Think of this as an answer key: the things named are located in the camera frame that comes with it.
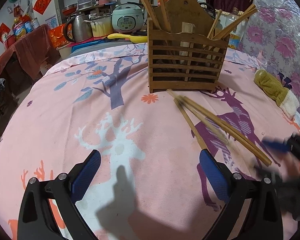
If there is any olive green plush glove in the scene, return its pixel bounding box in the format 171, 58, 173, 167
254, 69, 300, 120

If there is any wooden chopstick bundle on table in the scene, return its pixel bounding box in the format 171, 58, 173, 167
167, 89, 272, 166

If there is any pink printed tablecloth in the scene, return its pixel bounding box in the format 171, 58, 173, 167
0, 44, 300, 239

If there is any clear oil bottle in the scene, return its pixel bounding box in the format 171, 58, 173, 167
225, 7, 246, 49

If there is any wooden utensil holder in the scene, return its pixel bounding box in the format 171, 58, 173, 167
147, 0, 229, 93

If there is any chopstick in holder right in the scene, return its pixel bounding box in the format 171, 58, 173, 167
212, 4, 257, 40

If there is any chopstick in holder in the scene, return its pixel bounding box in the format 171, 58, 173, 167
212, 4, 257, 40
160, 0, 171, 33

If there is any red cloth covered table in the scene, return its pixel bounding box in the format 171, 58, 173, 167
0, 24, 61, 81

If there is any yellow black small pan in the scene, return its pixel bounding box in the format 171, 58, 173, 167
107, 33, 147, 43

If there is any steel electric kettle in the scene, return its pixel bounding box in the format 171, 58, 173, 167
63, 14, 93, 43

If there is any cream cooking pot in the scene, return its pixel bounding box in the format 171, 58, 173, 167
83, 14, 114, 38

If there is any chopstick in holder left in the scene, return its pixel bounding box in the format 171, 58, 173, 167
160, 0, 171, 33

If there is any mint green rice cooker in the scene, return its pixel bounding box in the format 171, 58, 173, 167
111, 3, 145, 34

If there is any white refrigerator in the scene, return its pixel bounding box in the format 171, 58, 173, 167
31, 0, 65, 29

